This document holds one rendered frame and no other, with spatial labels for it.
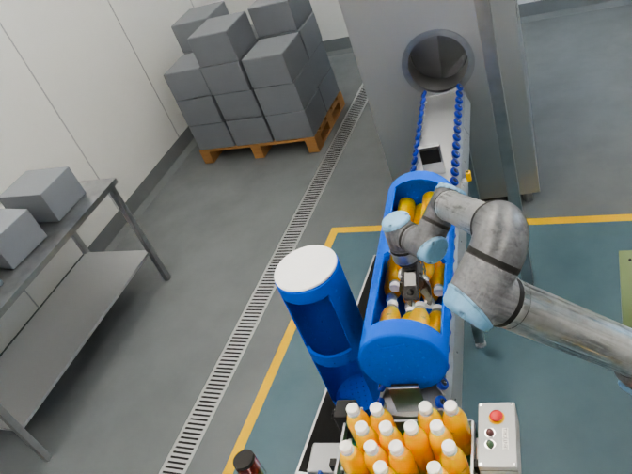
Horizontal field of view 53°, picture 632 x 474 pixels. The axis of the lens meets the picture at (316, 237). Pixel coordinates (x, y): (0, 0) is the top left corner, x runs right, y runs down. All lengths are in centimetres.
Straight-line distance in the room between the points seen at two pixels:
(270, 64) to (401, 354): 359
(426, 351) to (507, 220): 77
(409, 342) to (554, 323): 66
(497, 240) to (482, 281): 9
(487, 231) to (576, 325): 31
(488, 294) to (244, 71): 433
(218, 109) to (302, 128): 78
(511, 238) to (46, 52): 460
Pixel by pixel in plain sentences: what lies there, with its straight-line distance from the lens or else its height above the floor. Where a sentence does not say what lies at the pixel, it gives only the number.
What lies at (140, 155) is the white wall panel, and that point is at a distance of 606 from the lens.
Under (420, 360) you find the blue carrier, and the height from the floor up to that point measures 111.
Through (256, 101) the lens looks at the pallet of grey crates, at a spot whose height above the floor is 55.
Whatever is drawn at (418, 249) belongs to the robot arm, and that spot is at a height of 146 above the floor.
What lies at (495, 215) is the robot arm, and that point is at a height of 182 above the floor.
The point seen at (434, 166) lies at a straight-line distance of 310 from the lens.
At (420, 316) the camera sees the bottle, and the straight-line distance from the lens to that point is 211.
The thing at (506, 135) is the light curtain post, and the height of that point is 99.
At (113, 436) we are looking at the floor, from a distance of 405.
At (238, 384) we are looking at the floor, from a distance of 383.
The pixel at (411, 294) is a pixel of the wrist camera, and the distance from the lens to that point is 203.
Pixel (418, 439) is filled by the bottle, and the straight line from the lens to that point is 193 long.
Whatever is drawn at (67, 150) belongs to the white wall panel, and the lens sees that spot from 545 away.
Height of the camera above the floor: 266
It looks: 36 degrees down
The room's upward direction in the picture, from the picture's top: 23 degrees counter-clockwise
